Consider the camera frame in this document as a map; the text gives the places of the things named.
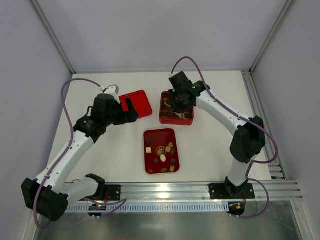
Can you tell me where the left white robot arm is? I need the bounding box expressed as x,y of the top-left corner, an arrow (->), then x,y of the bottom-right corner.
21,93 -> 139,222

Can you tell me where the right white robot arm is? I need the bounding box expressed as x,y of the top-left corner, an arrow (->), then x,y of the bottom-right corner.
168,71 -> 266,198

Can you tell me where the red chocolate box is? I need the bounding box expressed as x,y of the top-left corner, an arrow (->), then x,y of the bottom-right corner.
159,91 -> 194,126

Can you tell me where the white square chocolate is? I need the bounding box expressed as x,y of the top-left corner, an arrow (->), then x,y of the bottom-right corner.
146,147 -> 152,154

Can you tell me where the white oval chocolate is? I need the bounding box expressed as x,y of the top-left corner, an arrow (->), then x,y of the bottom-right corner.
160,154 -> 167,163

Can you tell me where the dark right edge chocolate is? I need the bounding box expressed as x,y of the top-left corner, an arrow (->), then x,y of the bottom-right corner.
170,148 -> 176,155

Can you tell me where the red tin lid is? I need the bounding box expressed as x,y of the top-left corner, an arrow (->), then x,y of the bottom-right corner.
119,90 -> 153,119

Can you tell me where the red lacquer tray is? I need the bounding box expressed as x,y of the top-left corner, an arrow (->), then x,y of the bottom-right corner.
143,128 -> 180,175

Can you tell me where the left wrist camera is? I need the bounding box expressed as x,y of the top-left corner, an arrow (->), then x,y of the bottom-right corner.
103,84 -> 120,98

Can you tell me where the white slotted cable duct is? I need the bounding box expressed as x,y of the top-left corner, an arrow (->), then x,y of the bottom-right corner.
65,201 -> 229,214

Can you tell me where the right aluminium frame post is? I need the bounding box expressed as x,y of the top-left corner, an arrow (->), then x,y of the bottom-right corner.
249,0 -> 297,75

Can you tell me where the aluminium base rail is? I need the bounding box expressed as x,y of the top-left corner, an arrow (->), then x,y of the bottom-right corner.
62,181 -> 305,201

